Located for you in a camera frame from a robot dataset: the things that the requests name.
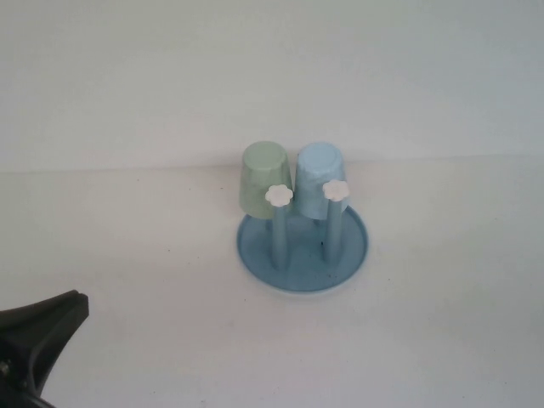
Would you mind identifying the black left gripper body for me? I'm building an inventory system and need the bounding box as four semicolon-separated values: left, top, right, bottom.
0;360;44;408

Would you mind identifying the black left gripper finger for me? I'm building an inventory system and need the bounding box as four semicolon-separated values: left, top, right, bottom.
0;289;75;337
0;292;90;397

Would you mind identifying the light blue plastic cup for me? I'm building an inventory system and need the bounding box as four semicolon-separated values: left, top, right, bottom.
295;142;349;221

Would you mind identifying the light green plastic cup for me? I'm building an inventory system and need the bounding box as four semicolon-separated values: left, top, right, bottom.
240;142;294;221

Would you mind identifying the blue cup drying rack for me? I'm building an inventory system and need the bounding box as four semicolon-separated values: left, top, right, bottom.
235;180;369;301

